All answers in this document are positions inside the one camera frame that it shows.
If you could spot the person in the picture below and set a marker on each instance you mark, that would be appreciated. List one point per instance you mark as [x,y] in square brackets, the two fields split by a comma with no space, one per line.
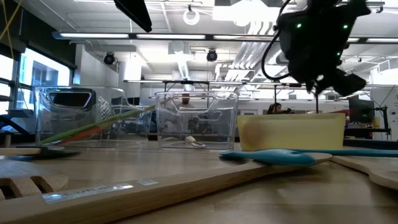
[185,100]
[275,108]

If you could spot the blue silicone spatula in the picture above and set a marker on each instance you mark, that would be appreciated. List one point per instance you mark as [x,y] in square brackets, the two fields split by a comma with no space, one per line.
[357,152]
[273,157]

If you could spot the wooden slotted turner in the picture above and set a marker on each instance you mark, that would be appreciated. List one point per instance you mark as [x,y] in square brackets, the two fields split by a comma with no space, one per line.
[31,174]

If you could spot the black computer monitor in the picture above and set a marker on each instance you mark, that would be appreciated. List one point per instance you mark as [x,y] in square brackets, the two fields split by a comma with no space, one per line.
[360,110]

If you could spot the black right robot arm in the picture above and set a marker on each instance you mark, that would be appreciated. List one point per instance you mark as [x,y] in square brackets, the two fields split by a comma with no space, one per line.
[326,15]

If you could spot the clear plastic bin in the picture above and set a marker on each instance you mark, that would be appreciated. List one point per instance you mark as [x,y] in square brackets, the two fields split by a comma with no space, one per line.
[43,118]
[224,130]

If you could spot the black ceiling spotlight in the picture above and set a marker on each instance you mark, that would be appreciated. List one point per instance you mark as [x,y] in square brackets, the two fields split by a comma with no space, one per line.
[109,58]
[212,55]

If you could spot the red silicone spatula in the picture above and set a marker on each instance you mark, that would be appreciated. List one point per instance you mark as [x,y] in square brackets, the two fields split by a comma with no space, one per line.
[84,133]

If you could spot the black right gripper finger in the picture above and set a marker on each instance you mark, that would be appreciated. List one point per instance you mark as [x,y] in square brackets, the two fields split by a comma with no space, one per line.
[348,85]
[314,85]

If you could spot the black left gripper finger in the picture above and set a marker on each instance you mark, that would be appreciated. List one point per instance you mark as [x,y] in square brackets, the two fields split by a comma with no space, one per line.
[133,14]

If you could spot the yellow plastic bin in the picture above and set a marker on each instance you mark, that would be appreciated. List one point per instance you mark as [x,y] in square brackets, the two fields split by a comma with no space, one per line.
[295,133]

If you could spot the large window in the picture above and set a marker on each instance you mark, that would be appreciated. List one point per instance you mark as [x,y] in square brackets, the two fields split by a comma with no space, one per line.
[43,71]

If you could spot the long ceiling light bar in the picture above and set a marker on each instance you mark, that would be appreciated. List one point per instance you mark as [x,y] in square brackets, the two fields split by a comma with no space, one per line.
[171,36]

